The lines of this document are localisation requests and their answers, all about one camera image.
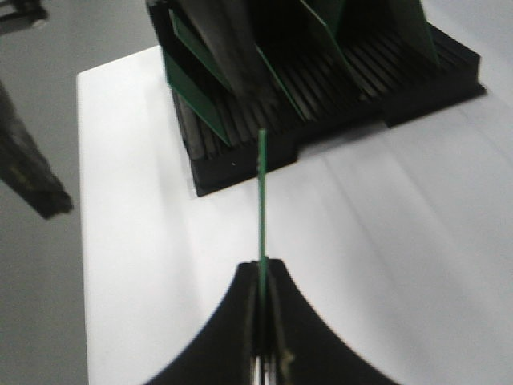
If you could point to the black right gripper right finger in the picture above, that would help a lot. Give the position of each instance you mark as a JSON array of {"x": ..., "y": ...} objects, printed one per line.
[{"x": 307, "y": 351}]

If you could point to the black slotted board rack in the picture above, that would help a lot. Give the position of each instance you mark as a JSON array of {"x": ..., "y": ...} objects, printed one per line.
[{"x": 398, "y": 85}]

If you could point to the green board rearmost right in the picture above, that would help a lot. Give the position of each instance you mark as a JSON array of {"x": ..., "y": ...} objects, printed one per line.
[{"x": 405, "y": 18}]

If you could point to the green board front left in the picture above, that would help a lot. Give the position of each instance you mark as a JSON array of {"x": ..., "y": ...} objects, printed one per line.
[{"x": 189, "y": 67}]

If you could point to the green board second row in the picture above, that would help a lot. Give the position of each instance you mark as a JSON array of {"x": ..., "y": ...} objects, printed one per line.
[{"x": 323, "y": 20}]

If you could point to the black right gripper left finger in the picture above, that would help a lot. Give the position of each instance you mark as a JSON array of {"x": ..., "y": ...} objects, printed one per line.
[{"x": 223, "y": 351}]

